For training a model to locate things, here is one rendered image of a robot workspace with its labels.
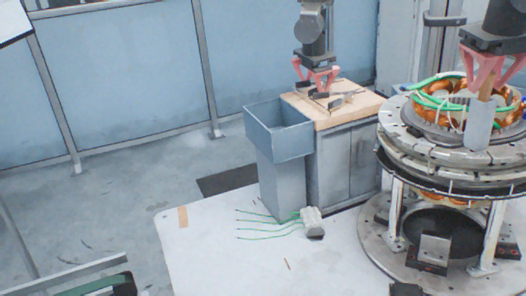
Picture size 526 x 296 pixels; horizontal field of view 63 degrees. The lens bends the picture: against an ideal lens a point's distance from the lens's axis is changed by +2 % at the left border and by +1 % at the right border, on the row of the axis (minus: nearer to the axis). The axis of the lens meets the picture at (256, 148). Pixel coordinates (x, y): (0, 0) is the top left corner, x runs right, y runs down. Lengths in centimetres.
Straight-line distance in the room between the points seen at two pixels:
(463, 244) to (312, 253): 34
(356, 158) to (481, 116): 39
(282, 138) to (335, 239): 29
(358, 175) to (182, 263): 49
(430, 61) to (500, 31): 65
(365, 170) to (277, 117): 27
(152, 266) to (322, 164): 138
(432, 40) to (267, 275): 80
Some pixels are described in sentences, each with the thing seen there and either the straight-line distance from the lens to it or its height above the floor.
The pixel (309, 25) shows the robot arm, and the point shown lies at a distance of 93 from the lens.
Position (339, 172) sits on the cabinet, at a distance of 107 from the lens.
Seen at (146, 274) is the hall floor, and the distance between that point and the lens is 219.
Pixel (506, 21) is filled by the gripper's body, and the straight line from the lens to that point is 72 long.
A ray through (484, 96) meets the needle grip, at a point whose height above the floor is 119.
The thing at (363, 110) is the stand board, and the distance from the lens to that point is 101.
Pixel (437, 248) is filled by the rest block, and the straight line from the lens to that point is 97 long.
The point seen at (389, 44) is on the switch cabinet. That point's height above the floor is 51.
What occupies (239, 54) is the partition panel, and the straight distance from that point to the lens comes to 309.
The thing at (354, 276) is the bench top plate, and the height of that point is 78.
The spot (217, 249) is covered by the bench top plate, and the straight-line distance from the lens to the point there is 106.
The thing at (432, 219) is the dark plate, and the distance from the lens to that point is 115.
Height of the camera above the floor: 149
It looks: 30 degrees down
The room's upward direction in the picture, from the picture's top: 6 degrees counter-clockwise
